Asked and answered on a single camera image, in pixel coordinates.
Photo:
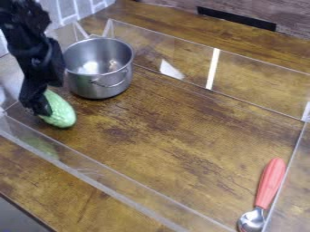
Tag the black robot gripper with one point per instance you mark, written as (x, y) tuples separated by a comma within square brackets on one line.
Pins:
[(43, 67)]

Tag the green bumpy gourd toy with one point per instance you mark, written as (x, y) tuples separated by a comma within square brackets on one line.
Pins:
[(63, 116)]

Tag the silver metal pot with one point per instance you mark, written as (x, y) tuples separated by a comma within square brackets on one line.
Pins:
[(99, 65)]

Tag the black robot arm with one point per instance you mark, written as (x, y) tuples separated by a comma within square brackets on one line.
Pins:
[(23, 23)]

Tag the clear acrylic tray barrier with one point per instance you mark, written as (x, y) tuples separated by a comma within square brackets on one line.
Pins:
[(168, 155)]

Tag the black wall slot strip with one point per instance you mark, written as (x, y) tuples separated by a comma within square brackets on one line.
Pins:
[(235, 18)]

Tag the red handled metal spoon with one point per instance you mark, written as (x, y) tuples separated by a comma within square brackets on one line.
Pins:
[(251, 221)]

